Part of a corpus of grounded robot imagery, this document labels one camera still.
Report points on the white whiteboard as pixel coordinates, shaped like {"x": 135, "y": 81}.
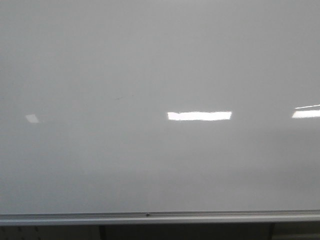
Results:
{"x": 113, "y": 106}

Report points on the dark perforated panel below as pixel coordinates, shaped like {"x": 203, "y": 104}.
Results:
{"x": 191, "y": 231}

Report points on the aluminium whiteboard tray rail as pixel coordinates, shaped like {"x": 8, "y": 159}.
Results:
{"x": 171, "y": 217}

